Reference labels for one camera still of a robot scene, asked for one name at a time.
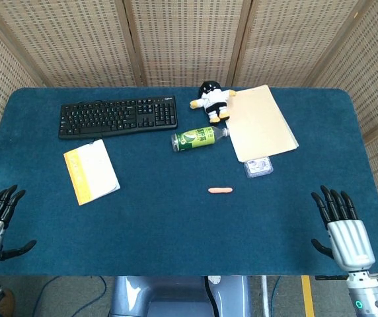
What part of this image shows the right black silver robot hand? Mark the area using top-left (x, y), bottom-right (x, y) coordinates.
top-left (310, 184), bottom-right (377, 273)

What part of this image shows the white table leg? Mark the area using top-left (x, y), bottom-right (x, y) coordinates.
top-left (260, 275), bottom-right (270, 317)

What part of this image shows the clear plastic small box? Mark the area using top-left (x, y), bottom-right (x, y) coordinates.
top-left (244, 157), bottom-right (274, 180)

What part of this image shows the yellow white notebook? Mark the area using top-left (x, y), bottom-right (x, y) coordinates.
top-left (63, 139), bottom-right (121, 207)

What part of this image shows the beige manila folder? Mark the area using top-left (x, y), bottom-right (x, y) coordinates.
top-left (225, 85), bottom-right (299, 163)

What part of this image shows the black computer keyboard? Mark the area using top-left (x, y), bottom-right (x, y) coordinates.
top-left (58, 95), bottom-right (179, 140)

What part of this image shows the blue carpet table mat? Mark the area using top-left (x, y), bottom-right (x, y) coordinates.
top-left (0, 87), bottom-right (378, 277)

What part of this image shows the grey-blue robot torso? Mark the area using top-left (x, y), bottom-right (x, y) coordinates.
top-left (108, 275), bottom-right (253, 317)

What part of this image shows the green label plastic bottle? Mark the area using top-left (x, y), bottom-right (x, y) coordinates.
top-left (170, 126), bottom-right (231, 153)

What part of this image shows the black white plush toy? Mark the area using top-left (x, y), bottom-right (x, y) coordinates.
top-left (189, 81), bottom-right (238, 124)

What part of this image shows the blue floor cable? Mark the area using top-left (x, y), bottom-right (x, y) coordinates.
top-left (26, 275), bottom-right (108, 317)

